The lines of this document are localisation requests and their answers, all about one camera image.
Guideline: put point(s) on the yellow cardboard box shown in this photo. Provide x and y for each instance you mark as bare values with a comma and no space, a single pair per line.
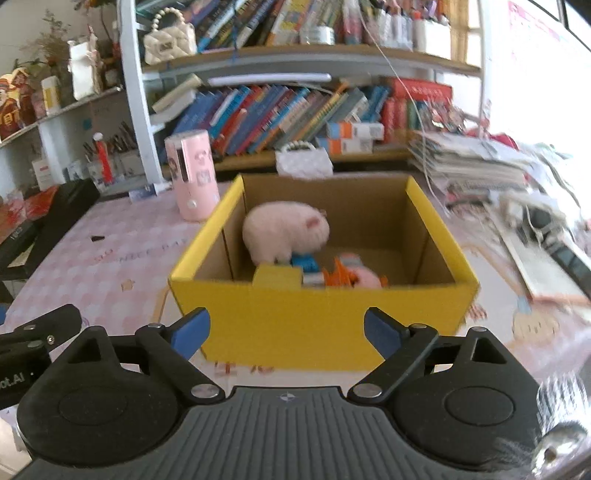
387,248

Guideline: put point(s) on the stack of newspapers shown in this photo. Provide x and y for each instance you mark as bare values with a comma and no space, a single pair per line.
462,162

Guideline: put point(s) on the black keyboard case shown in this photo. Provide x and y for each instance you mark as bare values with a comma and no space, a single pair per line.
27,247

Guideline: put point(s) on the pink humidifier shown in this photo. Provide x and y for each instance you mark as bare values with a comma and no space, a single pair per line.
193,176

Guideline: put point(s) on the yellow tape roll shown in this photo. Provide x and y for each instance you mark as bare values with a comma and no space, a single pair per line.
278,277

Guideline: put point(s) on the pink chick plush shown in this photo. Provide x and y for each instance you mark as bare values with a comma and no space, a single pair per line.
350,272

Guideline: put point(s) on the white bookshelf frame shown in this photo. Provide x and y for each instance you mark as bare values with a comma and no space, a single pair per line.
60,148

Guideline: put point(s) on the red patterned paper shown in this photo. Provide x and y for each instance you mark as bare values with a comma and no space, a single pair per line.
17,209

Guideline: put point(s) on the pink pig plush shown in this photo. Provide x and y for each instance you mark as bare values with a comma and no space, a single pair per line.
274,231

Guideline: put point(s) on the spray bottle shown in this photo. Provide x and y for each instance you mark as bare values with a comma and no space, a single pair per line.
148,191

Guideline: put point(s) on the white quilted handbag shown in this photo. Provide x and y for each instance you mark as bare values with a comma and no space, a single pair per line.
302,160

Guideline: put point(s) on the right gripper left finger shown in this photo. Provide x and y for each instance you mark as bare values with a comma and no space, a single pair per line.
168,350

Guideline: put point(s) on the blue bag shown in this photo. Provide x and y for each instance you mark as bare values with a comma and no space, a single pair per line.
306,262

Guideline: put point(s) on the white pen holder box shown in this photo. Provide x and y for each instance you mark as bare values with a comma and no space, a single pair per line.
123,165

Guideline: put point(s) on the red tassel ornament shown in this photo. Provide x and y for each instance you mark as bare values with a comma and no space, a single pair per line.
102,152

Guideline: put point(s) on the cream quilted handbag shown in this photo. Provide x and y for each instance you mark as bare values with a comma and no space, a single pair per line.
166,44

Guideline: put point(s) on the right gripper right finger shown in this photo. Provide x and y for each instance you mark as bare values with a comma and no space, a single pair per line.
403,348

